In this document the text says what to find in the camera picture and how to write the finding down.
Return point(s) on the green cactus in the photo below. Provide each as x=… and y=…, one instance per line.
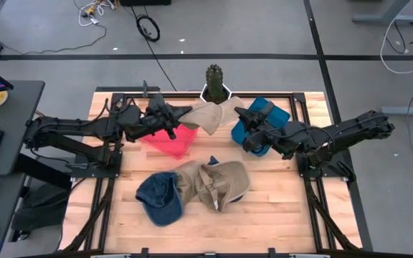
x=214, y=82

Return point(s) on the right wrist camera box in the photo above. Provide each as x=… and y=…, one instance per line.
x=266, y=111

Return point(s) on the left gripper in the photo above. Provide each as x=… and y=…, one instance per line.
x=145, y=125

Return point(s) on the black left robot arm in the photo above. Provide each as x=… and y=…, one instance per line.
x=66, y=125

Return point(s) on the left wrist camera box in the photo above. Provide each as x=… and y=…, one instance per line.
x=156, y=104

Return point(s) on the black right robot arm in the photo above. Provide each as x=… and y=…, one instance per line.
x=353, y=129

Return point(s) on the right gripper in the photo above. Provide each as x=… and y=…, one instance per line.
x=274, y=139

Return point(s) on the blue plastic bin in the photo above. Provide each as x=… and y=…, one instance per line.
x=282, y=114

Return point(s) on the pink translucent plastic bin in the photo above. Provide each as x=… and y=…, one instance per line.
x=170, y=145

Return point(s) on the white faceted plant pot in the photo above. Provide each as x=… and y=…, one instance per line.
x=202, y=96

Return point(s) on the black lower desk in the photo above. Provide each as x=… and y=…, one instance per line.
x=2, y=200

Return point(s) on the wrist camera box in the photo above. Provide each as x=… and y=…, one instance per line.
x=156, y=104
x=266, y=111

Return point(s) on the grey desk foot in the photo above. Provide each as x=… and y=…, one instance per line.
x=385, y=18
x=407, y=110

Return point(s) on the tan baseball cap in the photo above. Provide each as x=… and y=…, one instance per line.
x=228, y=182
x=186, y=179
x=206, y=116

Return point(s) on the dark grey side desk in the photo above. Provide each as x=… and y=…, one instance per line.
x=16, y=118

